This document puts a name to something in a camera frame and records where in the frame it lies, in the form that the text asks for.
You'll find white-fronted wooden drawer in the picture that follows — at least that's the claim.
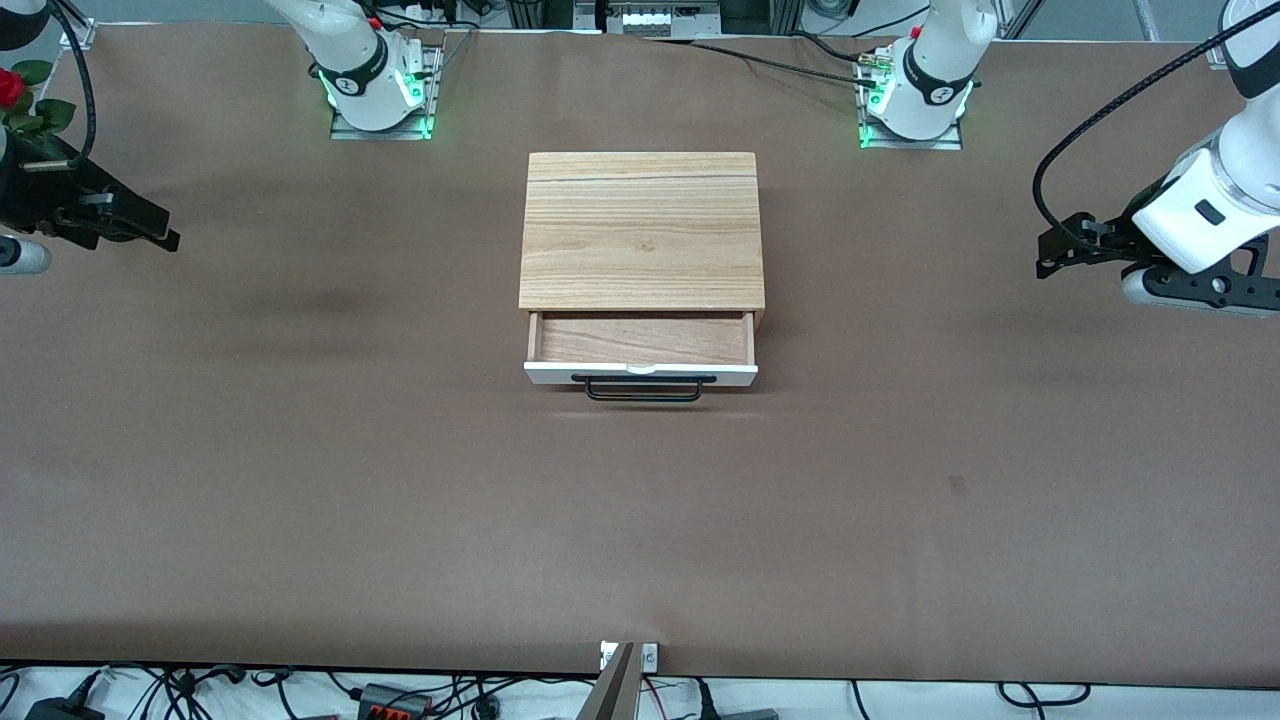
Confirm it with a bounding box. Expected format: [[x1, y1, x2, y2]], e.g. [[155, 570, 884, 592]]
[[524, 310, 759, 389]]

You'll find light wooden drawer cabinet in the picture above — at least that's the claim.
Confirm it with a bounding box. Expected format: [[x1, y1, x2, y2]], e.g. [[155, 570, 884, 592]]
[[519, 152, 767, 332]]

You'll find red rose with leaves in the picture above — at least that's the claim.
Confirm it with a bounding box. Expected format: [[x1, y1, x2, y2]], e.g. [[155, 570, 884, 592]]
[[0, 60, 78, 138]]

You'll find brown table cover mat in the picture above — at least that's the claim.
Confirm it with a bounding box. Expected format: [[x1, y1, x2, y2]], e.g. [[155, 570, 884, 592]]
[[0, 24, 1280, 691]]

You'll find black power adapter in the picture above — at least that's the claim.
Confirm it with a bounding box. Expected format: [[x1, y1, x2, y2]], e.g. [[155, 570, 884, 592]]
[[24, 696, 107, 720]]

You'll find white power strip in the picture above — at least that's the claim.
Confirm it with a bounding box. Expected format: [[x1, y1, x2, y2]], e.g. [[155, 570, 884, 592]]
[[598, 0, 723, 37]]

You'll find black orange connector box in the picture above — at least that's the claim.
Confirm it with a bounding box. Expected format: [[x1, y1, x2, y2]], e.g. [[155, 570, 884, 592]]
[[357, 683, 434, 720]]

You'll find grey tapered pole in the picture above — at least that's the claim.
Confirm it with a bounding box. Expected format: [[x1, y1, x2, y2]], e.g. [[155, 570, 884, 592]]
[[574, 642, 640, 720]]

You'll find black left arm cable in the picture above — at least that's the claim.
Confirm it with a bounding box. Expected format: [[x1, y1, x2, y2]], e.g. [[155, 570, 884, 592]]
[[1033, 8, 1280, 241]]

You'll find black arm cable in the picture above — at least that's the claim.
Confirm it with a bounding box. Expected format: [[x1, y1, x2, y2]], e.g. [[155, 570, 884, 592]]
[[45, 0, 99, 167], [1033, 8, 1280, 241]]

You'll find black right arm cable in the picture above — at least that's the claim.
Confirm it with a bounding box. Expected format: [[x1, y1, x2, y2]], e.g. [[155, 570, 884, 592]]
[[45, 0, 99, 167]]

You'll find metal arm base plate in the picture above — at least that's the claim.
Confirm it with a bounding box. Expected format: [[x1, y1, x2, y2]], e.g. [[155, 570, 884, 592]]
[[857, 50, 964, 152], [329, 44, 443, 142]]

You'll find short black table cable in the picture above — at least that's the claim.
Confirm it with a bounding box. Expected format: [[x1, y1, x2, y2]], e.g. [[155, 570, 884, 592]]
[[785, 32, 869, 65]]

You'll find long black table cable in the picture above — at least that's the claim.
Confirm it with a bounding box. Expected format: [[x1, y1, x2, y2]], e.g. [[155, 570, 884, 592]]
[[640, 36, 883, 87]]

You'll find black looped floor cable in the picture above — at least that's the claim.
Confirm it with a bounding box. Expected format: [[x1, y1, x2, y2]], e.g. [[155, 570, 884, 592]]
[[997, 682, 1092, 710]]

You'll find black metal drawer handle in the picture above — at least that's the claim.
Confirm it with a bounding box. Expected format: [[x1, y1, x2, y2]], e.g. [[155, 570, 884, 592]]
[[572, 374, 718, 404]]

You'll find small metal edge bracket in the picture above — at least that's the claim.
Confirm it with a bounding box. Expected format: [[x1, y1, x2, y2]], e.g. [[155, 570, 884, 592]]
[[600, 642, 660, 673]]

